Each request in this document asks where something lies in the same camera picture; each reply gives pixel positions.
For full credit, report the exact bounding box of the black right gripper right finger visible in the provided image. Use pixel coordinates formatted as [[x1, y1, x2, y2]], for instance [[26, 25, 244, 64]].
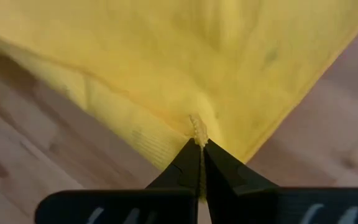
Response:
[[203, 139, 358, 224]]

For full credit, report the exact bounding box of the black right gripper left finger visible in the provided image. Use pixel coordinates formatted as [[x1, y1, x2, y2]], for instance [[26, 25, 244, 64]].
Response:
[[35, 138, 202, 224]]

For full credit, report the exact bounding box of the yellow microfiber towel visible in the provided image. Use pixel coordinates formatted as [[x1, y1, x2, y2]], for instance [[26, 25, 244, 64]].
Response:
[[0, 0, 358, 200]]

